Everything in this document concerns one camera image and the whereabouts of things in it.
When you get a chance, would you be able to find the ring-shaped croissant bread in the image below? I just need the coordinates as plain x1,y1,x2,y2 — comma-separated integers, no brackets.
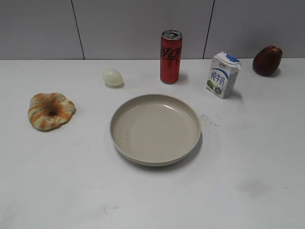
28,93,76,131

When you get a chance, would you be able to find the red cola can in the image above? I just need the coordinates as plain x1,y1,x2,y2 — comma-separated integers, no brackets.
160,30,183,84

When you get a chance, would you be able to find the white blue milk carton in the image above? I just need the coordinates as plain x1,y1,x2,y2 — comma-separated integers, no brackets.
206,52,242,99

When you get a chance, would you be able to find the dark red fruit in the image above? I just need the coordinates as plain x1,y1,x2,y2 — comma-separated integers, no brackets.
253,45,283,77

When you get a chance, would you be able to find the beige round plate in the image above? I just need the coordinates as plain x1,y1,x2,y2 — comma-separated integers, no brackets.
109,94,202,167

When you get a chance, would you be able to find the white egg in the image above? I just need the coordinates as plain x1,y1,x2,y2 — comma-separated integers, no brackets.
102,69,123,86

